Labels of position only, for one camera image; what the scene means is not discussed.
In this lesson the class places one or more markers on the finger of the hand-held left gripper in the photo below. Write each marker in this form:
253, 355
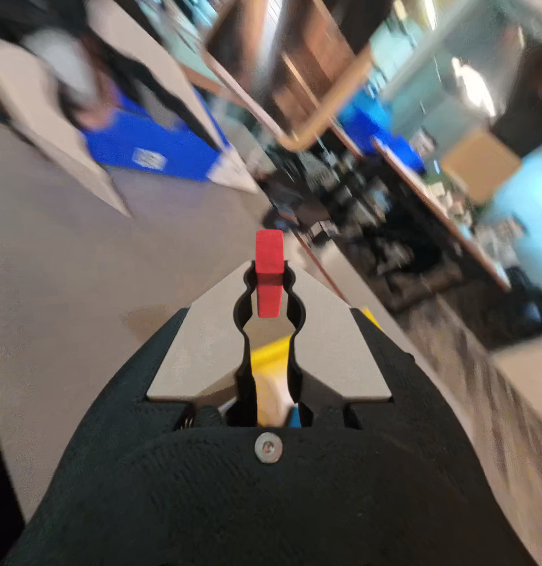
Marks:
164, 66
40, 119

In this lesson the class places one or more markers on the yellow bin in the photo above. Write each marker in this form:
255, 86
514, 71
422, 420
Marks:
268, 353

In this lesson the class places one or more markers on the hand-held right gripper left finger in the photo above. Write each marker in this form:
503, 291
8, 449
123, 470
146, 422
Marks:
200, 353

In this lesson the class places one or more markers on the cardboard box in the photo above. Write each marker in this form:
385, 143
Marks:
479, 166

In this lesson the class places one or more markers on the large blue bin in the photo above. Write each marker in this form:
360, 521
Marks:
164, 146

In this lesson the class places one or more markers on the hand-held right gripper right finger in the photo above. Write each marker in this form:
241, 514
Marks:
337, 353

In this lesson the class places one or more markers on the monitor with tan rim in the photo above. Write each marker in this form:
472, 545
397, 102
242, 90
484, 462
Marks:
315, 66

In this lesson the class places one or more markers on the wooden table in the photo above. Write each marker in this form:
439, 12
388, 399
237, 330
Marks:
430, 208

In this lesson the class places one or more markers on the red block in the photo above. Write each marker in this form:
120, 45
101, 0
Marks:
269, 265

